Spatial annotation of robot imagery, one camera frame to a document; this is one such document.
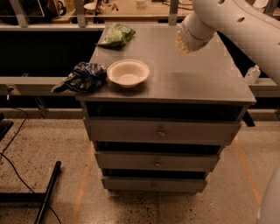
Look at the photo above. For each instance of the grey drawer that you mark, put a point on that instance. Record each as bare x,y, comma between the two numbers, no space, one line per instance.
177,185
160,131
156,161

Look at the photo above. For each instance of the white paper bowl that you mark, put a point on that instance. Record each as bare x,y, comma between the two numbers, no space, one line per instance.
128,73

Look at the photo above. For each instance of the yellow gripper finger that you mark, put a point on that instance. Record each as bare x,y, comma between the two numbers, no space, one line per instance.
182,49

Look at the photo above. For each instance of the top grey drawer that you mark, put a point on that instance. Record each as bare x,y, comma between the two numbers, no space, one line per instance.
160,131

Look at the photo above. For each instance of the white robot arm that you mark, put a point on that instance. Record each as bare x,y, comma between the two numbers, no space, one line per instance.
254,33

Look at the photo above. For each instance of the green chip bag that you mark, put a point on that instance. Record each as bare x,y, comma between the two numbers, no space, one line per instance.
118,35

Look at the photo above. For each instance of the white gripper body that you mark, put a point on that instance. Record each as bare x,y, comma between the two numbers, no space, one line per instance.
187,37

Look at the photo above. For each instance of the grey drawer cabinet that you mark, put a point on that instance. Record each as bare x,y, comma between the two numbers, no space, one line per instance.
200,86

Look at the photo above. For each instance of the clear plastic bottle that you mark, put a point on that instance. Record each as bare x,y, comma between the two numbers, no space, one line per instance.
252,74

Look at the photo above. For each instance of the middle grey drawer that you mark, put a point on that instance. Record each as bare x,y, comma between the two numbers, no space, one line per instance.
156,161

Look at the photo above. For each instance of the bottom grey drawer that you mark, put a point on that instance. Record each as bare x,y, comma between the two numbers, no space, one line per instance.
177,185

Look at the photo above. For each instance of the black metal stand leg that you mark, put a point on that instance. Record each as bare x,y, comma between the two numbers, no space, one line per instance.
41,199

